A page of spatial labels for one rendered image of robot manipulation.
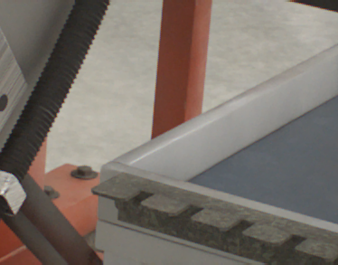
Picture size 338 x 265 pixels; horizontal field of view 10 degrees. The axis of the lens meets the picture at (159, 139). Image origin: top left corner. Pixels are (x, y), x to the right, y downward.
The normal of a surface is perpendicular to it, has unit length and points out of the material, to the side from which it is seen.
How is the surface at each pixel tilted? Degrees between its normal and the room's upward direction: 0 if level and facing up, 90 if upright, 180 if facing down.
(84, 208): 90
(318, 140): 0
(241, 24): 0
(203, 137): 90
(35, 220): 90
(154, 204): 0
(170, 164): 90
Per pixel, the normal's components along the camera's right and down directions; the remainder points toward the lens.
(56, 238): 0.86, 0.24
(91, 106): 0.08, -0.94
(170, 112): -0.50, 0.26
